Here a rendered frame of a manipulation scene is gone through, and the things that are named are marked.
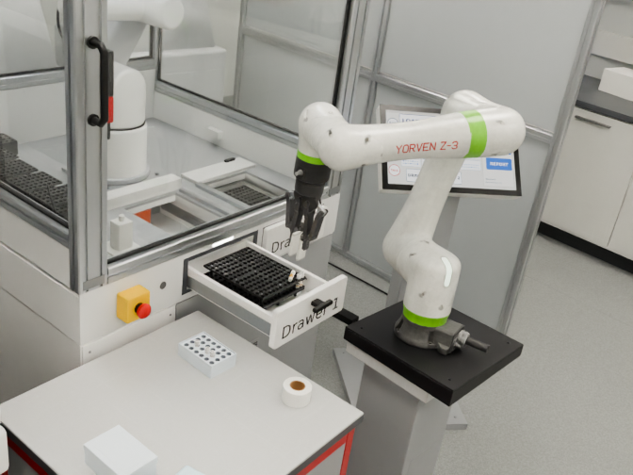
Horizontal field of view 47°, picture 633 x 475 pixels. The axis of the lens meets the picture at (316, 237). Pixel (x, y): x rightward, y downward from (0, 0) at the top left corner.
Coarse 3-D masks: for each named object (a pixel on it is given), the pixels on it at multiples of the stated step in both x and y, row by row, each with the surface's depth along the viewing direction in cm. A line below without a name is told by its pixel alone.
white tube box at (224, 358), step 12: (192, 336) 188; (204, 336) 190; (180, 348) 185; (192, 348) 185; (204, 348) 185; (216, 348) 185; (228, 348) 185; (192, 360) 183; (204, 360) 180; (216, 360) 182; (228, 360) 182; (204, 372) 181; (216, 372) 180
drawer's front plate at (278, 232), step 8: (272, 224) 222; (280, 224) 223; (264, 232) 219; (272, 232) 221; (280, 232) 224; (288, 232) 227; (320, 232) 242; (264, 240) 220; (272, 240) 222; (280, 240) 225; (288, 240) 229; (264, 248) 221; (280, 248) 227; (288, 248) 231
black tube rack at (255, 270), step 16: (224, 256) 206; (240, 256) 208; (256, 256) 209; (208, 272) 203; (224, 272) 198; (240, 272) 200; (256, 272) 201; (272, 272) 202; (288, 272) 203; (240, 288) 198; (256, 288) 194; (288, 288) 201; (256, 304) 192; (272, 304) 194
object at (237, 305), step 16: (208, 256) 206; (272, 256) 212; (192, 272) 198; (304, 272) 206; (192, 288) 200; (208, 288) 196; (224, 288) 192; (304, 288) 207; (224, 304) 193; (240, 304) 190; (256, 320) 187
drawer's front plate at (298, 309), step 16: (320, 288) 192; (336, 288) 198; (288, 304) 183; (304, 304) 187; (336, 304) 201; (272, 320) 181; (288, 320) 184; (304, 320) 190; (320, 320) 197; (272, 336) 182; (288, 336) 187
